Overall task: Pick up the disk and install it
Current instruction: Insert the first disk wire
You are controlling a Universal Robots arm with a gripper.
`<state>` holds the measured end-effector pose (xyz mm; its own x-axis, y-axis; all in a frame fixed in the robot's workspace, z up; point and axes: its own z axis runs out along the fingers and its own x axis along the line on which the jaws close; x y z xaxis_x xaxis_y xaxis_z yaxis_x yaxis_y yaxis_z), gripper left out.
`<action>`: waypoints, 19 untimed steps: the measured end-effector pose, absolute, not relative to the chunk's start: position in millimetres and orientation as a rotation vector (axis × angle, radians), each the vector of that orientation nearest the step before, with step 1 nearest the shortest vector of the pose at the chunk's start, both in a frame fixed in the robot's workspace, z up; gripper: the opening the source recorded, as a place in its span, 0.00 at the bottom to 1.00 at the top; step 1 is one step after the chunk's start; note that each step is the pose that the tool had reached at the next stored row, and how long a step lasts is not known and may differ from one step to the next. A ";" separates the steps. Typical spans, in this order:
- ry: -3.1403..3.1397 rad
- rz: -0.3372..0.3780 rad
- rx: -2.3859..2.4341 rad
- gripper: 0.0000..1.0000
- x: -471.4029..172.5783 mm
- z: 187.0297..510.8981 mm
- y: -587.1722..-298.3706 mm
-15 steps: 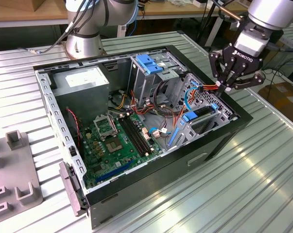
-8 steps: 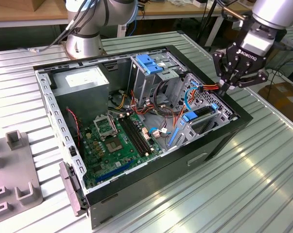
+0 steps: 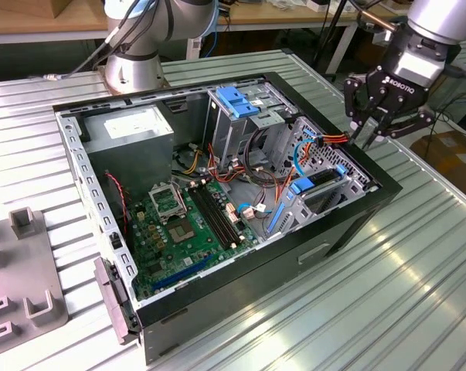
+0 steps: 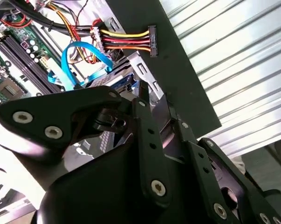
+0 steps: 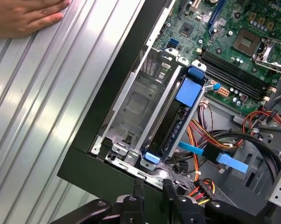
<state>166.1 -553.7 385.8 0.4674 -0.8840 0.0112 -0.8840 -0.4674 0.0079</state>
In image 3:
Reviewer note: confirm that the black tripod stand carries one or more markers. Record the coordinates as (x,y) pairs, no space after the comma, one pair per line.
(330,35)

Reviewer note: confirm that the CPU socket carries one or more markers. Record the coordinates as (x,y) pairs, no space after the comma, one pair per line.
(180,231)

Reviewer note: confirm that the black open PC case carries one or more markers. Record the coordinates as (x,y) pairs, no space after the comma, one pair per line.
(256,278)

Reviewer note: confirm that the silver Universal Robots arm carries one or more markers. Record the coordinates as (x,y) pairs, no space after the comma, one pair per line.
(132,69)

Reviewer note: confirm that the black RAM slot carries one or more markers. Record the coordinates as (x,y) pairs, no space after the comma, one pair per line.
(213,217)
(223,217)
(218,217)
(208,217)

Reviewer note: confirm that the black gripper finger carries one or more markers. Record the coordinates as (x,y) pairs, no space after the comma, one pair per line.
(410,123)
(354,100)

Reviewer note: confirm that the grey parts rack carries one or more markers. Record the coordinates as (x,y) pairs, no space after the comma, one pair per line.
(24,263)

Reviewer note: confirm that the grey optical drive cage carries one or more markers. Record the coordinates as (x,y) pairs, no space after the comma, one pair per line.
(232,139)

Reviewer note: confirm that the grey power supply unit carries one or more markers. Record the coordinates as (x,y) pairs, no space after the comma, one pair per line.
(132,162)

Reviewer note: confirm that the large brown cardboard box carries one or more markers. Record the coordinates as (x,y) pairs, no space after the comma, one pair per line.
(456,154)

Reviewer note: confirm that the perforated metal disk bay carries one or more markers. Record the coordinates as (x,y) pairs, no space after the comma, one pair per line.
(356,181)

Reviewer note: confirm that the wooden desk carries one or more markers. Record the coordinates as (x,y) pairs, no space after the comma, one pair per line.
(294,15)

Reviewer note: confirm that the small white box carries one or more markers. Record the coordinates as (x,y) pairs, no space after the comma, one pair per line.
(318,4)

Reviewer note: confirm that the blue expansion slot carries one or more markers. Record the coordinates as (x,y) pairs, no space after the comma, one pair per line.
(182,273)

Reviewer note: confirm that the hard disk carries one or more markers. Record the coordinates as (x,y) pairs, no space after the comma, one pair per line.
(302,185)

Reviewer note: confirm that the green motherboard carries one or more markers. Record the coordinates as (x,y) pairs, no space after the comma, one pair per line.
(201,255)

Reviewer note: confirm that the grey case panel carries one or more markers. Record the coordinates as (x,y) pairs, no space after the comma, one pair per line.
(113,301)

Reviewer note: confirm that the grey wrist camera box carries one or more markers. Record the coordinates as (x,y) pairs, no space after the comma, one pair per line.
(414,71)

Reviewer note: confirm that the blue optical bay latch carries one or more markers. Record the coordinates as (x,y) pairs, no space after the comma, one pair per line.
(236,102)

